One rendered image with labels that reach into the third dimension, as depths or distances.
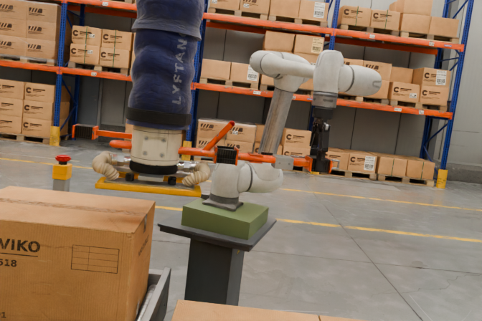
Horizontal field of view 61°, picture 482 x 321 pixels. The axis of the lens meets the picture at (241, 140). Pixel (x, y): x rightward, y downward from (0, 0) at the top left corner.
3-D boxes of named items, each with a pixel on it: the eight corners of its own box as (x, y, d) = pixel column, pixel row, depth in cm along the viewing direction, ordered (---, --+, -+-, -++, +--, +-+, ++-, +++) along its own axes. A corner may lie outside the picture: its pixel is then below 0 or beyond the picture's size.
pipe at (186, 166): (96, 176, 133) (97, 159, 132) (110, 163, 157) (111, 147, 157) (201, 185, 138) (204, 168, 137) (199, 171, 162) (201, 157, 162)
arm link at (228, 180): (205, 188, 223) (211, 149, 220) (236, 190, 230) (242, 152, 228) (216, 198, 208) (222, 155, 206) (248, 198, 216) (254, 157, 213)
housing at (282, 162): (274, 168, 150) (275, 156, 149) (270, 165, 156) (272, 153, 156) (293, 170, 151) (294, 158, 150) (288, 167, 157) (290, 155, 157)
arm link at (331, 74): (322, 91, 146) (351, 95, 151) (328, 46, 144) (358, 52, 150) (305, 90, 155) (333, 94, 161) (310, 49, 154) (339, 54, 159)
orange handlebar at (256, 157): (74, 146, 140) (75, 135, 139) (94, 136, 170) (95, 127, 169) (334, 171, 153) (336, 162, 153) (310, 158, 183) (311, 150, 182)
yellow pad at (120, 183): (94, 188, 131) (95, 173, 131) (100, 181, 141) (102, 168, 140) (201, 198, 136) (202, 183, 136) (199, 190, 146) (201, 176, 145)
